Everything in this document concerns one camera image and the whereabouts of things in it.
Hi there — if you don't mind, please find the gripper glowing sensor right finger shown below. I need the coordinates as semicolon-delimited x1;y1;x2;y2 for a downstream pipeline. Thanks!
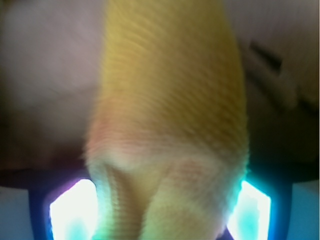
226;180;320;240

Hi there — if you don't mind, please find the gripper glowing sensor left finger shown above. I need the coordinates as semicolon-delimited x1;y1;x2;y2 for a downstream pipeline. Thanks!
0;178;97;240

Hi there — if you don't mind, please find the yellow cloth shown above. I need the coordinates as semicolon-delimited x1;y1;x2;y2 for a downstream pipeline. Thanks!
85;0;249;240

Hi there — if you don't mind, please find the crumpled brown paper bag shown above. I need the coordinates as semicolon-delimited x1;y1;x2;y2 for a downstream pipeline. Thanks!
0;0;320;182

